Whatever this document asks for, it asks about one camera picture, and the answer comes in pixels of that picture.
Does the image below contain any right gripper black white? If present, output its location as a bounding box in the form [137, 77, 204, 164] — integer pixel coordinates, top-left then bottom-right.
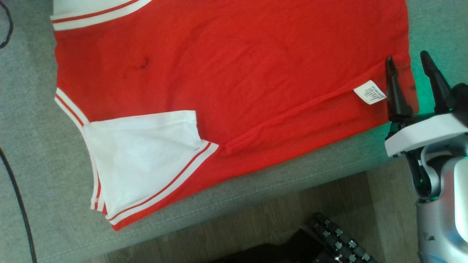
[384, 50, 468, 157]

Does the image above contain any thin black cable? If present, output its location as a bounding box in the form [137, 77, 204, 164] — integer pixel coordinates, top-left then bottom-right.
[0, 0, 14, 49]
[0, 146, 37, 263]

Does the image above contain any red white jersey shirt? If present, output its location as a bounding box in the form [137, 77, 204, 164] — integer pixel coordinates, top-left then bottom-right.
[50, 0, 419, 231]

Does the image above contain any grey sofa seat cushion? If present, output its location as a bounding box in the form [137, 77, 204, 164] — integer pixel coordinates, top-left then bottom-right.
[0, 0, 468, 263]

